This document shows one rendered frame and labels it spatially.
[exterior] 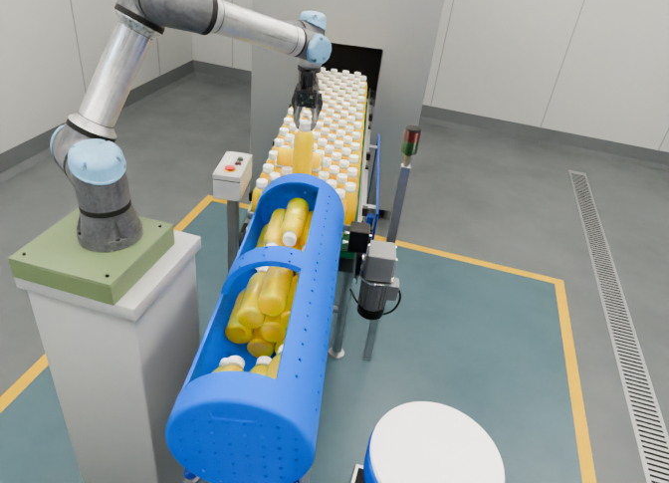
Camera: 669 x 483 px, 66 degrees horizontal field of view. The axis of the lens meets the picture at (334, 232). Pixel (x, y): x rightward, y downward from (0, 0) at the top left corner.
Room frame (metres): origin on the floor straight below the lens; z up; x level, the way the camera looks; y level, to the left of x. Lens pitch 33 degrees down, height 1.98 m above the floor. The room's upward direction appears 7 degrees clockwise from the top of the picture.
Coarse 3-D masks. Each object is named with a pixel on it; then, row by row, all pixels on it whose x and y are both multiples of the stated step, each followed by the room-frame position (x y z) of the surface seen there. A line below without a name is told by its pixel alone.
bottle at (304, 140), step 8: (296, 136) 1.60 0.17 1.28; (304, 136) 1.59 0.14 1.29; (312, 136) 1.61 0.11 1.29; (296, 144) 1.59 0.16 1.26; (304, 144) 1.58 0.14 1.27; (312, 144) 1.60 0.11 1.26; (296, 152) 1.59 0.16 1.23; (304, 152) 1.58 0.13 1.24; (312, 152) 1.60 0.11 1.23; (296, 160) 1.59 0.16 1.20; (304, 160) 1.58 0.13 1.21; (312, 160) 1.61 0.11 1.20; (296, 168) 1.59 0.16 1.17; (304, 168) 1.59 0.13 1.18
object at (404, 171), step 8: (400, 168) 1.87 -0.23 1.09; (408, 168) 1.86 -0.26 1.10; (400, 176) 1.86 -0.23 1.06; (408, 176) 1.86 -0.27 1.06; (400, 184) 1.86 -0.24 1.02; (400, 192) 1.86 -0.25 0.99; (400, 200) 1.86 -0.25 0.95; (392, 208) 1.87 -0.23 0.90; (400, 208) 1.86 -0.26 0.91; (392, 216) 1.86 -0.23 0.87; (400, 216) 1.86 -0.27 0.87; (392, 224) 1.86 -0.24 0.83; (392, 232) 1.86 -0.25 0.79; (392, 240) 1.86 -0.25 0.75; (376, 320) 1.86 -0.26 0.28; (368, 328) 1.89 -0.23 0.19; (376, 328) 1.86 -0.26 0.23; (368, 336) 1.86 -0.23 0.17; (368, 344) 1.86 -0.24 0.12; (368, 352) 1.86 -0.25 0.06; (368, 360) 1.86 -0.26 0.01
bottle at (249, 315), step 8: (264, 272) 1.07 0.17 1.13; (256, 280) 1.02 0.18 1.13; (248, 288) 1.00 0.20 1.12; (256, 288) 0.99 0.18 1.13; (248, 296) 0.96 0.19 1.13; (256, 296) 0.96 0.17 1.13; (240, 304) 0.96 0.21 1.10; (248, 304) 0.93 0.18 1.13; (256, 304) 0.93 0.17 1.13; (240, 312) 0.92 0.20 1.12; (248, 312) 0.92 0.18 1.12; (256, 312) 0.91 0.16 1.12; (240, 320) 0.91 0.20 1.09; (248, 320) 0.92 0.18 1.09; (256, 320) 0.92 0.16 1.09; (264, 320) 0.92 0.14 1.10
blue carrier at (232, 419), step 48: (288, 192) 1.44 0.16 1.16; (336, 192) 1.44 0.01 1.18; (336, 240) 1.22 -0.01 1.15; (240, 288) 1.10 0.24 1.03; (288, 336) 0.75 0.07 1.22; (192, 384) 0.63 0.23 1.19; (240, 384) 0.61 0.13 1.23; (288, 384) 0.64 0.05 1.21; (192, 432) 0.57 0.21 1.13; (240, 432) 0.57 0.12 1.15; (288, 432) 0.57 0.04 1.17; (240, 480) 0.57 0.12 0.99; (288, 480) 0.57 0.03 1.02
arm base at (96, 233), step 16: (80, 208) 0.99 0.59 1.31; (128, 208) 1.03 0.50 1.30; (80, 224) 1.00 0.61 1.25; (96, 224) 0.97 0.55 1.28; (112, 224) 0.99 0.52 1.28; (128, 224) 1.01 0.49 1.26; (80, 240) 0.97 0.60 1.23; (96, 240) 0.96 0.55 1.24; (112, 240) 0.98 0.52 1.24; (128, 240) 0.99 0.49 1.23
